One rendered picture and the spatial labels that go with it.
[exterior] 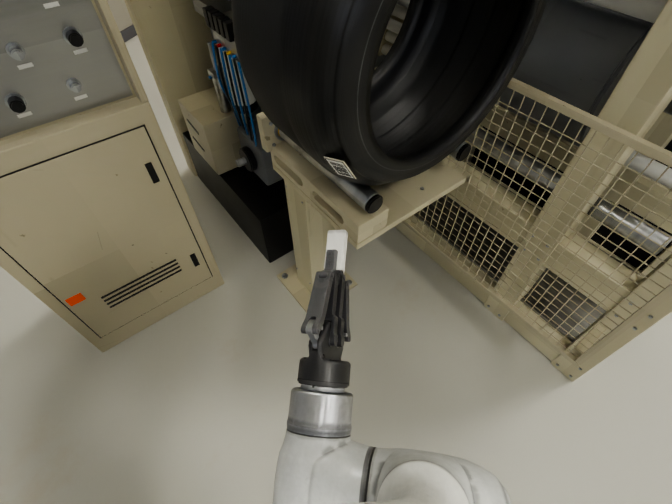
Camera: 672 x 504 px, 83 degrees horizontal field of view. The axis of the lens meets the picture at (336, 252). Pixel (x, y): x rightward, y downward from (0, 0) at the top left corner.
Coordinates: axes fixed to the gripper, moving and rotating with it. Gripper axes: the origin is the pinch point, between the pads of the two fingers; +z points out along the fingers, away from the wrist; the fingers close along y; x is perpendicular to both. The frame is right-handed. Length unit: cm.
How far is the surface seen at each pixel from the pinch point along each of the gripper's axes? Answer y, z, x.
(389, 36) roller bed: 34, 78, -5
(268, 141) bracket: 15.2, 34.5, -28.5
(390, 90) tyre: 24, 50, -1
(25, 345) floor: 44, -22, -156
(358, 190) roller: 14.0, 17.8, -2.8
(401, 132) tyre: 25.1, 38.0, 2.6
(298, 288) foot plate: 95, 14, -61
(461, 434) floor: 101, -37, 9
